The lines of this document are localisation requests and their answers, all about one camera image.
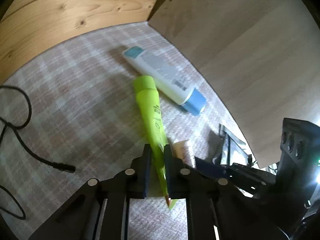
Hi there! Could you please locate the lime green tube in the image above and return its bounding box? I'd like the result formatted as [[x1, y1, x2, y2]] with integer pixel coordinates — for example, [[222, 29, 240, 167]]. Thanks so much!
[[133, 75, 176, 209]]

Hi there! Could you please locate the white blue cap bottle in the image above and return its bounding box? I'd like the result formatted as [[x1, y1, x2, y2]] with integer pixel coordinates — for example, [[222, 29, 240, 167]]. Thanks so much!
[[122, 46, 206, 116]]

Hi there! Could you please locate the black snack pouch white label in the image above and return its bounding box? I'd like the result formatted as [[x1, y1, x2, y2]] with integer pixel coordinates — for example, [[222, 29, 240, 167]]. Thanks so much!
[[212, 124, 253, 167]]

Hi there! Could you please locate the small pink tube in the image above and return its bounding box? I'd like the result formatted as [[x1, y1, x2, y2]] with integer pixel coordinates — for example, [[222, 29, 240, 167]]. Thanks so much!
[[173, 140, 196, 168]]

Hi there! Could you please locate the light wood cabinet panel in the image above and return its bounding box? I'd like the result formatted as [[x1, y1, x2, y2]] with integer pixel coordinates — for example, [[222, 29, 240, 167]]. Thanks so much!
[[149, 0, 319, 167]]

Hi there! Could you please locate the pine wood board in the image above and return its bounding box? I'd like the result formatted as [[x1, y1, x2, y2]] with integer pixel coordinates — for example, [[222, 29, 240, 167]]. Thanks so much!
[[1, 0, 157, 81]]

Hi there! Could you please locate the thin black cable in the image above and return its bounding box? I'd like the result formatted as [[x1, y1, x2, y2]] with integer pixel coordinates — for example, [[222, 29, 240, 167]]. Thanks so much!
[[0, 85, 76, 221]]

